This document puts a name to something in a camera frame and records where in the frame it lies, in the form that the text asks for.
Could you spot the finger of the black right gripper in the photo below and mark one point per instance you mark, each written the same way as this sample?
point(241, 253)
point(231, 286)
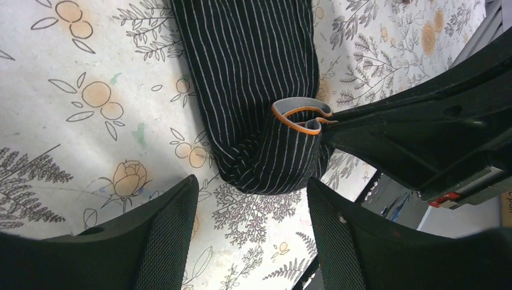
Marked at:
point(441, 132)

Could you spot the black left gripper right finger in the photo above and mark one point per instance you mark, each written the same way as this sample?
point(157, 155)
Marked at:
point(392, 256)

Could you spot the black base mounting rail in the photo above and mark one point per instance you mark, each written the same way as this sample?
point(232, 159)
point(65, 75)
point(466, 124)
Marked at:
point(335, 244)

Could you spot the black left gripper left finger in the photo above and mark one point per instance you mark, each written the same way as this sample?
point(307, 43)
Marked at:
point(145, 248)

